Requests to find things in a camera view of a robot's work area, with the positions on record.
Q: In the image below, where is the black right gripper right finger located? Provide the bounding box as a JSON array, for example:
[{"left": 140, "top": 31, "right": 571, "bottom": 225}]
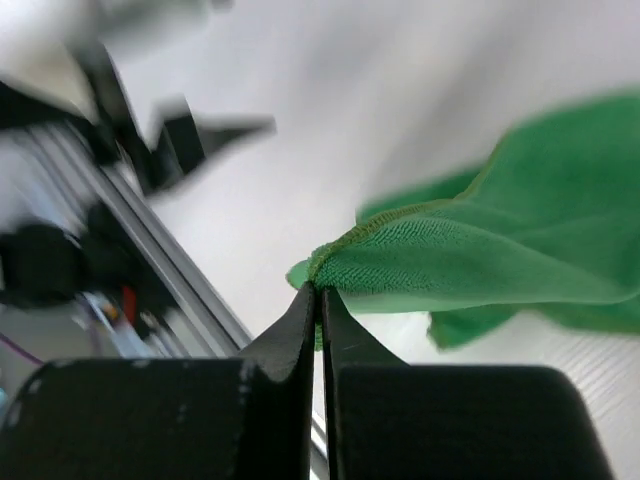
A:
[{"left": 321, "top": 289, "right": 613, "bottom": 480}]

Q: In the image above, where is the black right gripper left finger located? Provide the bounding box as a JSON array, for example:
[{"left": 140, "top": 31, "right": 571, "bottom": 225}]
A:
[{"left": 1, "top": 285, "right": 315, "bottom": 479}]

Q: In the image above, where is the green towel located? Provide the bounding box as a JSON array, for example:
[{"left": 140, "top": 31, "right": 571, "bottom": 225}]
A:
[{"left": 287, "top": 91, "right": 639, "bottom": 349}]

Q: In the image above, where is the aluminium front rail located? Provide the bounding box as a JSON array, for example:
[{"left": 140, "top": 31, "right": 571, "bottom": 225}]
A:
[{"left": 34, "top": 126, "right": 329, "bottom": 478}]

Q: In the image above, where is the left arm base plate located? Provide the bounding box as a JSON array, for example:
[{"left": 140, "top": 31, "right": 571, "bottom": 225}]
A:
[{"left": 1, "top": 203, "right": 144, "bottom": 309}]

